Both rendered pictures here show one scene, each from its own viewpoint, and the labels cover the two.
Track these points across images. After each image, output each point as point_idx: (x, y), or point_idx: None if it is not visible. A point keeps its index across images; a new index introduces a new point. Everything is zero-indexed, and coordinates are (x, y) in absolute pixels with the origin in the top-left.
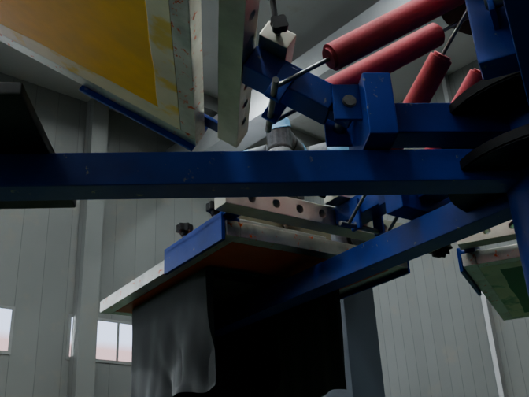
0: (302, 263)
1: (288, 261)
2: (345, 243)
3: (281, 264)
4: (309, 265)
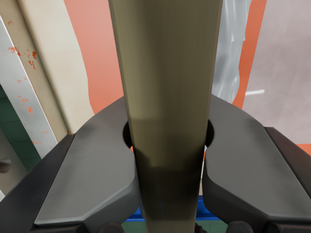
0: (82, 47)
1: (71, 4)
2: (18, 114)
3: (97, 1)
4: (89, 67)
